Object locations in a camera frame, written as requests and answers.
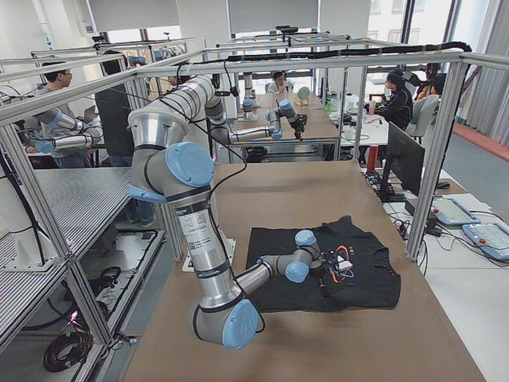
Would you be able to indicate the red cylinder bottle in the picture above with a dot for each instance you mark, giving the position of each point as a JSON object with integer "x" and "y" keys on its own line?
{"x": 372, "y": 158}

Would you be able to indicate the person grey sweater left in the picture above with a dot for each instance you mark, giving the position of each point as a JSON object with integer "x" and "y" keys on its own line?
{"x": 59, "y": 133}

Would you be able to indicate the person white shirt back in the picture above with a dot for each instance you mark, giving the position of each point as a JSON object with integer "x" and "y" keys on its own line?
{"x": 280, "y": 84}

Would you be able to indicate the teach pendant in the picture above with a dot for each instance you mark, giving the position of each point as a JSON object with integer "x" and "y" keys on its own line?
{"x": 491, "y": 238}
{"x": 450, "y": 212}

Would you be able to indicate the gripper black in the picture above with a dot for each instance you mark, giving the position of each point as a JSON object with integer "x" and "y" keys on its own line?
{"x": 317, "y": 273}
{"x": 297, "y": 126}

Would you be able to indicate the near teach pendant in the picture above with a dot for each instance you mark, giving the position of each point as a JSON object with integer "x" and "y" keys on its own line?
{"x": 491, "y": 238}

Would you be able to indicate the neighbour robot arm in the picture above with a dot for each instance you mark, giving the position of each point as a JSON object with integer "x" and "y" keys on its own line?
{"x": 78, "y": 135}

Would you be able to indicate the far teach pendant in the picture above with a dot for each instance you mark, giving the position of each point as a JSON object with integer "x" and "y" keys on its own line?
{"x": 450, "y": 212}

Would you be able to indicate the coiled black cables floor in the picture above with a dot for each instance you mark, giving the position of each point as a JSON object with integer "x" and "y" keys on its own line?
{"x": 67, "y": 350}

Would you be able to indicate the black computer monitor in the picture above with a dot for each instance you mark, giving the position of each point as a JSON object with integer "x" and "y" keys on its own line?
{"x": 404, "y": 159}

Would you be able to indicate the standing person black coat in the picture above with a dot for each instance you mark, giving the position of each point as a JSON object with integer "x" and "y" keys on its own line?
{"x": 114, "y": 108}

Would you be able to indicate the black t-shirt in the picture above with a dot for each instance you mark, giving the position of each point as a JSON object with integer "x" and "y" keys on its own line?
{"x": 372, "y": 282}

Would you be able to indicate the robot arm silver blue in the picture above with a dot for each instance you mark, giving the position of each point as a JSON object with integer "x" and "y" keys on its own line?
{"x": 224, "y": 135}
{"x": 166, "y": 169}

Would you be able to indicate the computer mouse black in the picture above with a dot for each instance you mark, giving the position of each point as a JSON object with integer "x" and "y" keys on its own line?
{"x": 442, "y": 185}

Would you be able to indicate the seated person dark jacket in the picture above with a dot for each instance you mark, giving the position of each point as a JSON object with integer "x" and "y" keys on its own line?
{"x": 398, "y": 109}

